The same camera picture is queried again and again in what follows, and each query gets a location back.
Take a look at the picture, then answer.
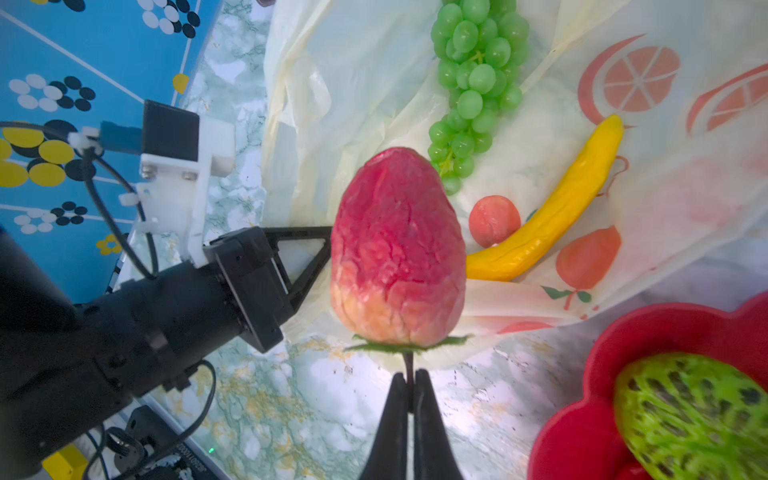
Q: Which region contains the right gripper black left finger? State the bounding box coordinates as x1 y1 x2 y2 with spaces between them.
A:
359 373 409 480

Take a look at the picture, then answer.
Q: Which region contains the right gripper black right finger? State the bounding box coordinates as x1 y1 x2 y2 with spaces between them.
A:
413 369 464 480

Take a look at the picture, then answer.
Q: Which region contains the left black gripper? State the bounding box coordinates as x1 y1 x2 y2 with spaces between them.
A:
82 226 332 396

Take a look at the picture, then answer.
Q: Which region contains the fake red strawberry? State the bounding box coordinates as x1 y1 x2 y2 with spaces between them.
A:
330 147 467 348

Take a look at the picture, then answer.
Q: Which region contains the fake green custard apple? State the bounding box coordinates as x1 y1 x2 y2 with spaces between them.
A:
614 352 767 479

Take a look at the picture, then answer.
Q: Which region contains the fake green grapes bunch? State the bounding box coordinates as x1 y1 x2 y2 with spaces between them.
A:
428 0 530 195

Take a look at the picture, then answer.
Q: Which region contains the translucent yellowish plastic bag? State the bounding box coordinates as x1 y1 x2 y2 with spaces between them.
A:
262 1 767 369

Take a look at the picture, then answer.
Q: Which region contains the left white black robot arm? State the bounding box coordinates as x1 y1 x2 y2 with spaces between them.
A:
1 227 331 479

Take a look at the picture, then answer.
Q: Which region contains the fake yellow banana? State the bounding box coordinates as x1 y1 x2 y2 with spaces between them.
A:
467 114 625 282

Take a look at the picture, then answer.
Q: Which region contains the red flower-shaped plate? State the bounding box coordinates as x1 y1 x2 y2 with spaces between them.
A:
527 293 767 479

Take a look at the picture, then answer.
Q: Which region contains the yellow block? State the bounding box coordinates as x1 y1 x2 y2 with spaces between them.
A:
42 444 89 480

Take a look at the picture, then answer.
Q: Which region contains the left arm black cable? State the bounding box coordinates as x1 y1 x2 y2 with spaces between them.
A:
0 119 160 281

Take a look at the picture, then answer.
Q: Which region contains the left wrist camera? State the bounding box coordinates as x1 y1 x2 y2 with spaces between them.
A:
97 100 236 267

